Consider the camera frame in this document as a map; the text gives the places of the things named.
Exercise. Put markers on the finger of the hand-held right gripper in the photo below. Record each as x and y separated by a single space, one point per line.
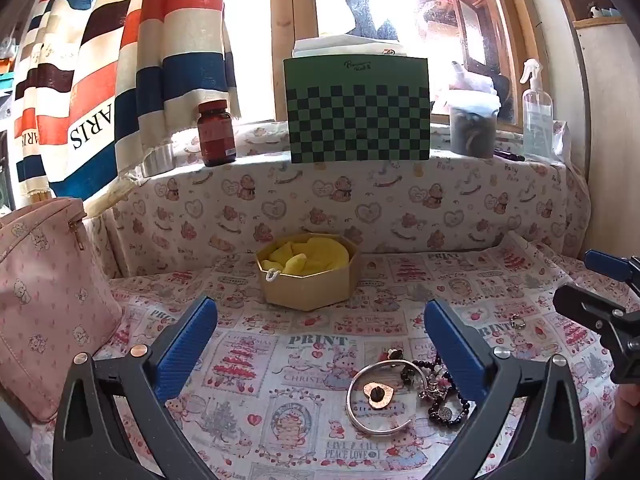
605 262
585 305

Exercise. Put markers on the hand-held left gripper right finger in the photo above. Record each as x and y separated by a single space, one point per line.
452 345

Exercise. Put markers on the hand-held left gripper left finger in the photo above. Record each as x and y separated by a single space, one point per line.
187 340

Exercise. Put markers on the octagonal cardboard box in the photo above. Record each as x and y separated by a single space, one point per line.
310 287

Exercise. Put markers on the person's right hand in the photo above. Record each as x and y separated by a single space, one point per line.
629 410

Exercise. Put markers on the small dark earring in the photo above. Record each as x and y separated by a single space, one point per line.
395 353

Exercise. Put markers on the copper heart pendant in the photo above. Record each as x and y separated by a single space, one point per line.
375 394

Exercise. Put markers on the strawberry-print tablecloth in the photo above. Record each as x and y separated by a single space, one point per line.
280 390

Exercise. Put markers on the silver bangle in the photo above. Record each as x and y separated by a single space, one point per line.
382 430

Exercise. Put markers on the white packet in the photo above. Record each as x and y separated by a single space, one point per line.
561 142

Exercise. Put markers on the pink bear-print backpack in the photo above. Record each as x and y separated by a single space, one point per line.
45 300

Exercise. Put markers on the bear-print cloth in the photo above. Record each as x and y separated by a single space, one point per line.
400 205

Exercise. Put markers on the yellow cloth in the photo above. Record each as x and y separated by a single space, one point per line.
320 255

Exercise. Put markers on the clear spray bottle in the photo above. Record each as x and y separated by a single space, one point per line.
537 120

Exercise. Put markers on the clear jar with dark contents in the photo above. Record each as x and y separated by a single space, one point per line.
472 132

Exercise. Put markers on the red-brown pill bottle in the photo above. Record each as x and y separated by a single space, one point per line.
216 135

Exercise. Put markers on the white plastic bag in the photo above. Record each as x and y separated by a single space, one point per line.
472 82

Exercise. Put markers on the green checkered board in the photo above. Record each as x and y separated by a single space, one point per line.
357 110

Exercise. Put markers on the striped curtain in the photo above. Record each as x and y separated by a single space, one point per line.
100 85

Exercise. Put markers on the wooden window frame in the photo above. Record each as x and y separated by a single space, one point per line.
292 10

